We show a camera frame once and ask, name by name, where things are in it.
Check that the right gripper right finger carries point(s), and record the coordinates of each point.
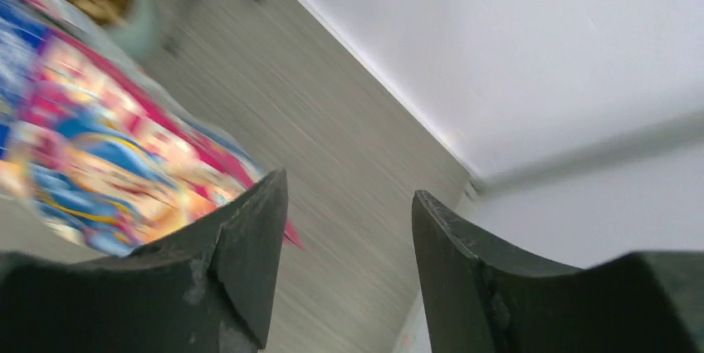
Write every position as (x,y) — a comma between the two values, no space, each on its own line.
(484,294)

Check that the colourful cat food bag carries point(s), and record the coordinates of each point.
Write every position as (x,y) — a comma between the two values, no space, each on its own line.
(99,149)

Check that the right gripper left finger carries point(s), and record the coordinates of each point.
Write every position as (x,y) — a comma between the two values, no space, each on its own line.
(209,287)

